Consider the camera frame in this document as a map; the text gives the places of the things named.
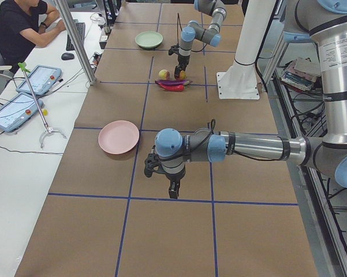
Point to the green plate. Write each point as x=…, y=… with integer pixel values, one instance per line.
x=149, y=39

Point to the green-pink peach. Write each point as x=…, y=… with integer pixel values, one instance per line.
x=164, y=74

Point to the reacher grabber tool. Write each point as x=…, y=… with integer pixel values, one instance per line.
x=49, y=131

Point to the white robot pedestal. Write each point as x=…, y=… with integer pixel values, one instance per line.
x=239, y=81

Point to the lower teach pendant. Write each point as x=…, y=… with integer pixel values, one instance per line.
x=17, y=111

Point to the teach pendant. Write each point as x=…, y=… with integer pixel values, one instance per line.
x=17, y=111
x=42, y=78

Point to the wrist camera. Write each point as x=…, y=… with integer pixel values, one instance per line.
x=175, y=49
x=152, y=164

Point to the black computer mouse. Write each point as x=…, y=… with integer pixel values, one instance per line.
x=67, y=56

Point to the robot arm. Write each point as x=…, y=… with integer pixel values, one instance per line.
x=194, y=31
x=323, y=22

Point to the stack of books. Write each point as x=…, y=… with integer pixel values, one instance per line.
x=301, y=74

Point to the upper teach pendant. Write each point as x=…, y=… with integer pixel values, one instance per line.
x=42, y=78

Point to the red chili pepper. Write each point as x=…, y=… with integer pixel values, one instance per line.
x=176, y=88

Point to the aluminium frame post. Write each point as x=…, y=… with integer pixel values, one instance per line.
x=67, y=18

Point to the purple eggplant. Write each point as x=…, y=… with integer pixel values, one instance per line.
x=174, y=82

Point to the person in black shirt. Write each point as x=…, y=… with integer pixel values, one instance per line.
x=25, y=25

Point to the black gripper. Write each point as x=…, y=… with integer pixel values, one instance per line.
x=174, y=178
x=182, y=60

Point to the pink plate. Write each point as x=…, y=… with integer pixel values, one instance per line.
x=118, y=137

